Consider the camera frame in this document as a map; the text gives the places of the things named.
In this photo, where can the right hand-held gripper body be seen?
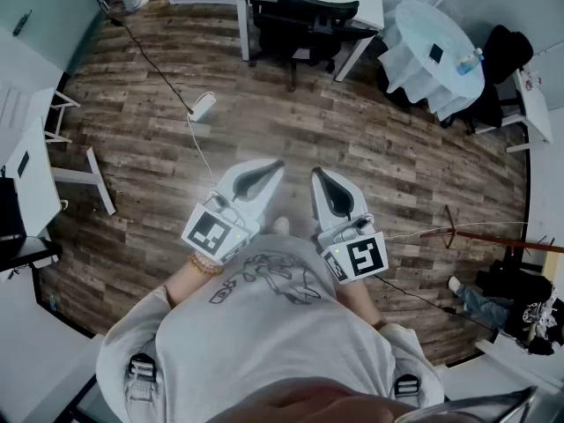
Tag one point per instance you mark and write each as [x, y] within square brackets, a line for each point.
[363, 256]

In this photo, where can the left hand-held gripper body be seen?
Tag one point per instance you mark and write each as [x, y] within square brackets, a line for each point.
[207, 234]

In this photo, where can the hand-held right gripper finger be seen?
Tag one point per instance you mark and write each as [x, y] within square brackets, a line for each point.
[318, 210]
[358, 203]

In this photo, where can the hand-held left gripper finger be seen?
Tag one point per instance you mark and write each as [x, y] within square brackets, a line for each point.
[266, 196]
[227, 182]

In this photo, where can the black office chair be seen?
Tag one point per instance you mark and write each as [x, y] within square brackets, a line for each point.
[308, 11]

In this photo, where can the person's right forearm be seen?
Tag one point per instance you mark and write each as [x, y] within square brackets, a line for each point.
[359, 300]

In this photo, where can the person's left forearm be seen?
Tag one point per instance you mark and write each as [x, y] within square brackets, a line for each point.
[189, 284]

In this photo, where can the black chair with black jacket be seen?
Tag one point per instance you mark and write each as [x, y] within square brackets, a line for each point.
[506, 55]

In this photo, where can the person's white shoe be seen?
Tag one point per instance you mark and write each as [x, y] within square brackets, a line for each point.
[280, 226]

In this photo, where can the white power strip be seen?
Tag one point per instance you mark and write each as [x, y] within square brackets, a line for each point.
[203, 106]

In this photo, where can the person's grey printed t-shirt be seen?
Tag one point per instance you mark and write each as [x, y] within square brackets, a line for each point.
[273, 333]

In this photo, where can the brown wooden coat rack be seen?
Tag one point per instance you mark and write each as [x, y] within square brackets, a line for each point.
[484, 236]

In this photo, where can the person's face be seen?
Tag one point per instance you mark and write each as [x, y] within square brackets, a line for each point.
[308, 401]

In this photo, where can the small plastic floor bottle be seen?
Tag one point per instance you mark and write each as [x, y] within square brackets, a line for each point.
[53, 302]

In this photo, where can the black smartphone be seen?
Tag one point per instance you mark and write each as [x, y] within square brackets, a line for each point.
[436, 53]

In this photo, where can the clear water bottle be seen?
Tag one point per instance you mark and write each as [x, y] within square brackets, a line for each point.
[469, 62]

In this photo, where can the round table with white cloth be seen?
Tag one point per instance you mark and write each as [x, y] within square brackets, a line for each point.
[427, 29]

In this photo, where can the grey headset rim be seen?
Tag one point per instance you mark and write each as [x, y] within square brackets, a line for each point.
[484, 401]

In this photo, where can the black white patterned bag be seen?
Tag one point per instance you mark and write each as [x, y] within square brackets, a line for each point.
[544, 317]

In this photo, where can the cardboard box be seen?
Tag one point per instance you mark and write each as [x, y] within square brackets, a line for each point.
[554, 264]

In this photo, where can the black phone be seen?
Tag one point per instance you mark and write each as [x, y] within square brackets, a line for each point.
[24, 163]

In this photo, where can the narrow white desk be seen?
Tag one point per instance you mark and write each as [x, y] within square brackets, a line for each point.
[535, 108]

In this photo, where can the small red object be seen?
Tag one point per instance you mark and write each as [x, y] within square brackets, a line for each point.
[531, 79]

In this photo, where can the white desk frame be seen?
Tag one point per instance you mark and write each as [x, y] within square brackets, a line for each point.
[31, 183]

